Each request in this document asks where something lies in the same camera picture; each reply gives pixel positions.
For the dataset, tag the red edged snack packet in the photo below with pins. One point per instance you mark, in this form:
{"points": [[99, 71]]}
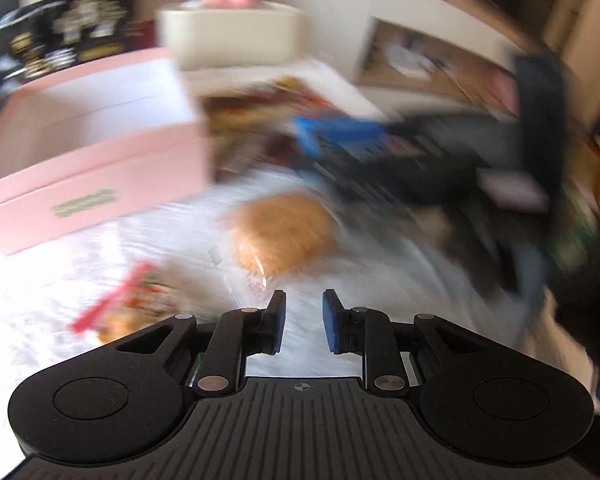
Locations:
{"points": [[130, 300]]}

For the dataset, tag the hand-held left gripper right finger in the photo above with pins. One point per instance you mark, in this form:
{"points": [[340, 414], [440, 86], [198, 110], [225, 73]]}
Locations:
{"points": [[331, 322]]}

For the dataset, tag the black printed snack bag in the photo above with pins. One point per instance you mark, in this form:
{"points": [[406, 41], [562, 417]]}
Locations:
{"points": [[65, 35]]}

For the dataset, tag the round bread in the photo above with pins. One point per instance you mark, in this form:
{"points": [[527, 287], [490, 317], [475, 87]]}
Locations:
{"points": [[280, 230]]}

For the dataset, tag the cream tissue box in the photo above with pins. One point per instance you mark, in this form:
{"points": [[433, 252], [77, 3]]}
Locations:
{"points": [[230, 35]]}

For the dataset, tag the dark red snack packet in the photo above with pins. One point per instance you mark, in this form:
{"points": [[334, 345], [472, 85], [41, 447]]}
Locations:
{"points": [[250, 110]]}

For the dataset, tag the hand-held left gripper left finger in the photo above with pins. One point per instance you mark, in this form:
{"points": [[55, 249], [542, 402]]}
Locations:
{"points": [[279, 322]]}

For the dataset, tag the pink cardboard box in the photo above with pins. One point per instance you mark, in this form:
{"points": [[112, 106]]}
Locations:
{"points": [[105, 175]]}

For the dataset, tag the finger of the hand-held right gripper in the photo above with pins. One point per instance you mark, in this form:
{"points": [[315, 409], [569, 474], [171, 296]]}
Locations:
{"points": [[340, 132], [375, 180]]}

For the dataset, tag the white textured tablecloth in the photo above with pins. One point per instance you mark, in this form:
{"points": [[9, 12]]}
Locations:
{"points": [[55, 285]]}

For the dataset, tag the cream wall cabinet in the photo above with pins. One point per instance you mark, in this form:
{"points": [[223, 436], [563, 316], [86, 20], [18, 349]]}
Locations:
{"points": [[445, 50]]}

